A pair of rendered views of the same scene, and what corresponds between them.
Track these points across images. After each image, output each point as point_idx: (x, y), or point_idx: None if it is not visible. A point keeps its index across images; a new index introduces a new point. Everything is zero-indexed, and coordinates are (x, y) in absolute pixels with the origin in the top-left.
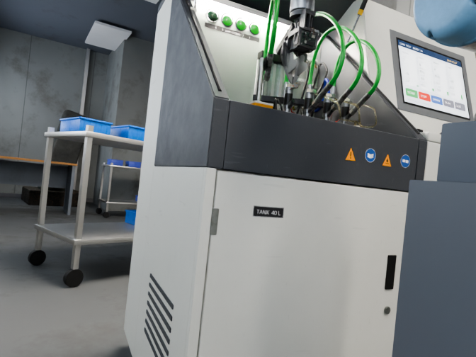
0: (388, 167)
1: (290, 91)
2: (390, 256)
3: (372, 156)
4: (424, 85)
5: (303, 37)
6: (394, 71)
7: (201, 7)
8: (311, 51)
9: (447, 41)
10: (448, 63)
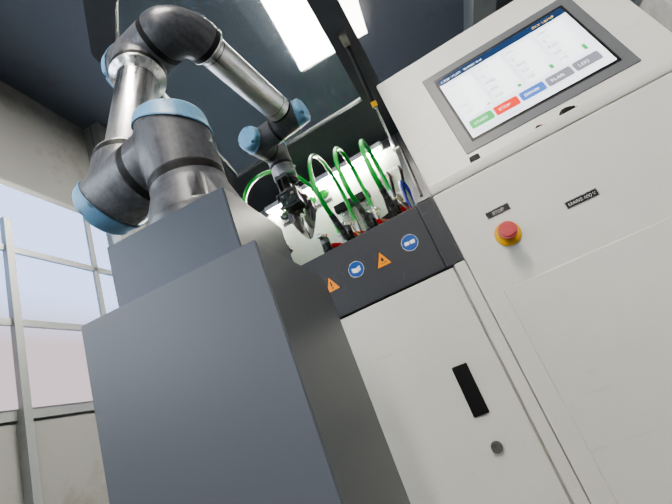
0: (388, 265)
1: (323, 242)
2: (455, 369)
3: (359, 269)
4: (501, 92)
5: (283, 200)
6: (445, 118)
7: (275, 216)
8: (301, 202)
9: (122, 232)
10: (534, 31)
